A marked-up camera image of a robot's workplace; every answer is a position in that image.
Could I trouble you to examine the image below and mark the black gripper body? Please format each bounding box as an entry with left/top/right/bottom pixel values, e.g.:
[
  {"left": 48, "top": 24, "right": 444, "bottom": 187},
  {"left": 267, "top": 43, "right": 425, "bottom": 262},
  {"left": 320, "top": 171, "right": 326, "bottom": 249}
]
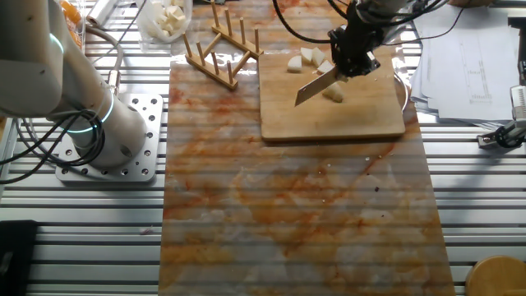
[{"left": 328, "top": 2, "right": 385, "bottom": 62}]

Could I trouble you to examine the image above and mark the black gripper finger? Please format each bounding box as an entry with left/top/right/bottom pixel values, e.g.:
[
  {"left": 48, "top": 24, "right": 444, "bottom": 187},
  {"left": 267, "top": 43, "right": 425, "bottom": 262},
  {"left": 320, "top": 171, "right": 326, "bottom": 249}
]
[
  {"left": 356, "top": 49, "right": 381, "bottom": 77},
  {"left": 335, "top": 56, "right": 359, "bottom": 79}
]

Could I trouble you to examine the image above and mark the steel cleaver knife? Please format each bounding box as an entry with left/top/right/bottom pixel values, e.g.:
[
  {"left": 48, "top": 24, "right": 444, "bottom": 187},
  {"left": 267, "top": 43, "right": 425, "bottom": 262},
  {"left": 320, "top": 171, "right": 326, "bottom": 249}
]
[{"left": 294, "top": 65, "right": 344, "bottom": 107}]

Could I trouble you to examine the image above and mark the plastic bag of radish chunks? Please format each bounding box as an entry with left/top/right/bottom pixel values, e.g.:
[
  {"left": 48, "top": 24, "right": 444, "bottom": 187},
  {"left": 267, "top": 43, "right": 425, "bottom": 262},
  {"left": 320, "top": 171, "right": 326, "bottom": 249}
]
[{"left": 135, "top": 0, "right": 194, "bottom": 44}]

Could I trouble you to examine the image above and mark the wooden cutting board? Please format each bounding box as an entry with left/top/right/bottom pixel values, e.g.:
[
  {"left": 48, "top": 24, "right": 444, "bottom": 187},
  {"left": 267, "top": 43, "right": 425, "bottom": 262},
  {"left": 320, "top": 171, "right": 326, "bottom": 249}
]
[{"left": 258, "top": 44, "right": 411, "bottom": 143}]

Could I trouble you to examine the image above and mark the white paper stack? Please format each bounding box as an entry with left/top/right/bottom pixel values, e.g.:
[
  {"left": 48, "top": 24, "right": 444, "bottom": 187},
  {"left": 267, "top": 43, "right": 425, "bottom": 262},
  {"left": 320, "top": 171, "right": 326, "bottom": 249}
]
[{"left": 410, "top": 2, "right": 526, "bottom": 128}]

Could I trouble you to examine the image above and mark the wooden dish rack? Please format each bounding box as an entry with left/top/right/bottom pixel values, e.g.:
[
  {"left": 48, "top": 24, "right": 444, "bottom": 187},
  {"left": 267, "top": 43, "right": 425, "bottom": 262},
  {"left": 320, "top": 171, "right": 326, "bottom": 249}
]
[{"left": 182, "top": 0, "right": 265, "bottom": 91}]

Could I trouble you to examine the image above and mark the marble pattern table mat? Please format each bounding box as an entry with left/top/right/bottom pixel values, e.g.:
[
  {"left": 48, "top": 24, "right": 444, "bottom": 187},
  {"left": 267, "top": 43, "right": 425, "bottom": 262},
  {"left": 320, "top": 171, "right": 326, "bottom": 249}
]
[{"left": 158, "top": 0, "right": 457, "bottom": 296}]

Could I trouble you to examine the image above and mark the wooden mug tree stand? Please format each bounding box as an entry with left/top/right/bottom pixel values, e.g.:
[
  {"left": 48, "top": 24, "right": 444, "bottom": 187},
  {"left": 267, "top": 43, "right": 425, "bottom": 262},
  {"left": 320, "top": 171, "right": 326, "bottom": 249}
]
[{"left": 466, "top": 254, "right": 526, "bottom": 296}]

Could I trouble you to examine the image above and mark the white plastic wrap roll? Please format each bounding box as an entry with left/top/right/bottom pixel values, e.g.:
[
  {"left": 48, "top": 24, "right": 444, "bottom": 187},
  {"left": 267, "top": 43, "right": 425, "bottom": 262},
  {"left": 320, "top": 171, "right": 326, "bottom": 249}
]
[{"left": 85, "top": 0, "right": 118, "bottom": 26}]

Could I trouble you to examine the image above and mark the clear plastic fruit container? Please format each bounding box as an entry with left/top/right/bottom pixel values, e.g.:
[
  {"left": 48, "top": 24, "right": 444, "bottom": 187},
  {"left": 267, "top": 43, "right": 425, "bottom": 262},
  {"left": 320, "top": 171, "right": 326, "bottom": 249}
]
[{"left": 61, "top": 0, "right": 87, "bottom": 50}]

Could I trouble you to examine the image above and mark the orange fruit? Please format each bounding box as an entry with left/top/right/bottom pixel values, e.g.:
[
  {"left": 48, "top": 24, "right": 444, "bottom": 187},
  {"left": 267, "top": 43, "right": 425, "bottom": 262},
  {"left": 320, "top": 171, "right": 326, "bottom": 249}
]
[{"left": 62, "top": 0, "right": 82, "bottom": 25}]

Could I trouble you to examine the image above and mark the black box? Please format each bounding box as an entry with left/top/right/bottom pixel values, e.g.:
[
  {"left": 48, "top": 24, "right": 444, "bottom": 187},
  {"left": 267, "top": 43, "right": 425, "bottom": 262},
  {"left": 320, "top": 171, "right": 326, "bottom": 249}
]
[{"left": 0, "top": 220, "right": 40, "bottom": 296}]

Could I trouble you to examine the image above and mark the small clamp mounted camera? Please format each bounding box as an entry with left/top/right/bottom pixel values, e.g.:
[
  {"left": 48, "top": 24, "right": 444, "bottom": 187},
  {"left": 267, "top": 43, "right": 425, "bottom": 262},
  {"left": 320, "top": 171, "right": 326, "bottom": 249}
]
[{"left": 476, "top": 61, "right": 526, "bottom": 150}]

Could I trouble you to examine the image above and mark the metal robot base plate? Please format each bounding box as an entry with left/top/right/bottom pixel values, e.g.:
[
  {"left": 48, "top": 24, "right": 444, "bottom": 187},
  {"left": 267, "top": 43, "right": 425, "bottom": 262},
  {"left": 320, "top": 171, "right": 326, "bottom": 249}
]
[{"left": 55, "top": 93, "right": 164, "bottom": 183}]

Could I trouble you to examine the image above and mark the grey hose with metal connector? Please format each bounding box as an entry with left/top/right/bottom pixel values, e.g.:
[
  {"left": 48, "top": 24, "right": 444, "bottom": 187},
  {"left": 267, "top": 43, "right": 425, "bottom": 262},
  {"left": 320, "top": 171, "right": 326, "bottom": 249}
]
[{"left": 84, "top": 24, "right": 124, "bottom": 98}]

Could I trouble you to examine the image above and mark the black base cable bundle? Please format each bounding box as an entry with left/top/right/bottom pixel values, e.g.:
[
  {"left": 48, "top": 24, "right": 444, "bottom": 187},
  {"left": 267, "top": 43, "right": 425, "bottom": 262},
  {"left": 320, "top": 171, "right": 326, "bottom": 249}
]
[{"left": 0, "top": 109, "right": 107, "bottom": 184}]

